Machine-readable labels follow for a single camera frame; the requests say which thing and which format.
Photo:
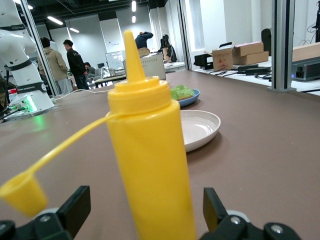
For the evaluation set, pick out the seated person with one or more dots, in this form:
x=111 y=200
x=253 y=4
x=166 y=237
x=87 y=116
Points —
x=90 y=71

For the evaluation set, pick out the black power adapter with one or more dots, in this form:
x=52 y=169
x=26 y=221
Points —
x=247 y=66
x=258 y=70

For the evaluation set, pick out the black equipment case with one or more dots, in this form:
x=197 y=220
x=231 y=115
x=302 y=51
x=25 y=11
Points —
x=202 y=61

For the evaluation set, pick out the beige round plate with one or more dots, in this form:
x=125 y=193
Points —
x=200 y=130

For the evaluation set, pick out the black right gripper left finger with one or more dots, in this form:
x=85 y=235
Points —
x=62 y=225

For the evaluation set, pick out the person in beige hoodie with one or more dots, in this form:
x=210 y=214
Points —
x=53 y=65

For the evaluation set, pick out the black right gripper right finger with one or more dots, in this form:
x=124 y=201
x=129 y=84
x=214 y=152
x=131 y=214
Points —
x=225 y=227

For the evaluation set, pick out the aluminium camera post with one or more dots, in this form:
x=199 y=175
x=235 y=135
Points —
x=282 y=45

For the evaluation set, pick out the white whiteboard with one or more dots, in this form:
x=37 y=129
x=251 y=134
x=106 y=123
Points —
x=114 y=60

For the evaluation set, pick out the closed cardboard box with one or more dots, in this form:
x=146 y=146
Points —
x=248 y=48
x=252 y=59

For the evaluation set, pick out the black power supply unit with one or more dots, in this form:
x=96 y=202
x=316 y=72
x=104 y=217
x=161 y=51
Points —
x=306 y=71

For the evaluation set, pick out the aluminium frame profile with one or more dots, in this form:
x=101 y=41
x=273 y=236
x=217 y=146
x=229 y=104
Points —
x=37 y=45

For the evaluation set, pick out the silver mounting bracket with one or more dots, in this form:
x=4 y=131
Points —
x=281 y=89

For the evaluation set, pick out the ceiling strip light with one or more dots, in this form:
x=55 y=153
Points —
x=55 y=20
x=74 y=30
x=134 y=5
x=133 y=19

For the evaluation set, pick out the person in blue top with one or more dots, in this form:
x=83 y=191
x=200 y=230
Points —
x=142 y=40

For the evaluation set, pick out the open cardboard box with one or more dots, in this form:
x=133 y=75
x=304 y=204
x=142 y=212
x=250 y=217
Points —
x=221 y=60

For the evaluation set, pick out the yellow squeeze bottle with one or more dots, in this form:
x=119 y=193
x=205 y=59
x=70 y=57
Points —
x=150 y=150

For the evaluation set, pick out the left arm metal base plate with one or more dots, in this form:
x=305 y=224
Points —
x=43 y=111

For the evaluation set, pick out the green lettuce leaf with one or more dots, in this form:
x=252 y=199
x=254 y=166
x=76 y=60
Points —
x=181 y=90

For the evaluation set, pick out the blue round plate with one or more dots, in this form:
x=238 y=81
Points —
x=191 y=101

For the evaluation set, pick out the person in black jacket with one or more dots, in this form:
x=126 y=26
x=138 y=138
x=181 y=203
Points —
x=76 y=62

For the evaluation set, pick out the beige chrome toaster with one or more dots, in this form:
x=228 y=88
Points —
x=155 y=66

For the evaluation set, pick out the brown wooden box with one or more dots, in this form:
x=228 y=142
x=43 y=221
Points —
x=307 y=51

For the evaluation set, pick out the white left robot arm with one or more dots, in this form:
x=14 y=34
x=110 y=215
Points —
x=20 y=75

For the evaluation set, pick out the brown bread slice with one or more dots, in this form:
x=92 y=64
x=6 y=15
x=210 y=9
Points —
x=188 y=96

